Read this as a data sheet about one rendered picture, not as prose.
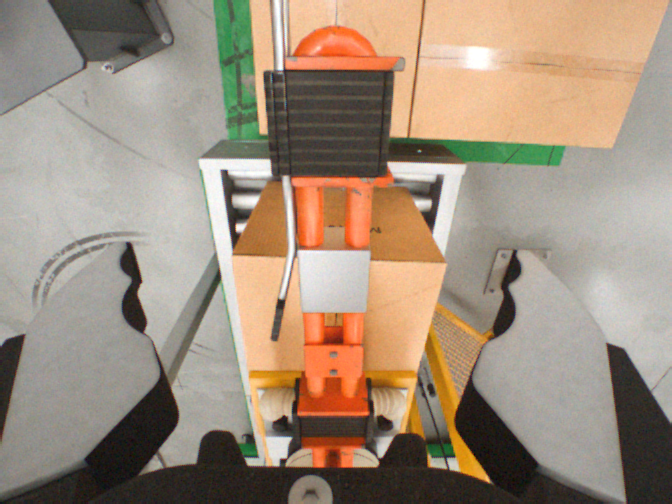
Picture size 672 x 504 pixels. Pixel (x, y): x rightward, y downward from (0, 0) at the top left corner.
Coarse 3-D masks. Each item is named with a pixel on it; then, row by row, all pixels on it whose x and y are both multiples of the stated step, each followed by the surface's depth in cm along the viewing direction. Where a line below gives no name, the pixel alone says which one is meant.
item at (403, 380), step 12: (372, 372) 57; (384, 372) 57; (396, 372) 57; (408, 372) 57; (372, 384) 57; (384, 384) 57; (396, 384) 57; (408, 384) 57; (408, 396) 59; (408, 408) 60; (384, 420) 58; (396, 420) 62
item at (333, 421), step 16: (304, 384) 41; (336, 384) 41; (368, 384) 42; (304, 400) 39; (320, 400) 39; (336, 400) 39; (352, 400) 39; (368, 400) 40; (304, 416) 40; (320, 416) 40; (336, 416) 40; (352, 416) 40; (368, 416) 39; (304, 432) 42; (320, 432) 42; (336, 432) 42; (352, 432) 42; (368, 432) 41; (304, 448) 42; (320, 448) 42; (336, 448) 42; (352, 448) 42
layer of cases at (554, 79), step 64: (256, 0) 72; (320, 0) 72; (384, 0) 72; (448, 0) 72; (512, 0) 72; (576, 0) 72; (640, 0) 71; (256, 64) 79; (448, 64) 79; (512, 64) 79; (576, 64) 79; (640, 64) 79; (448, 128) 88; (512, 128) 87; (576, 128) 87
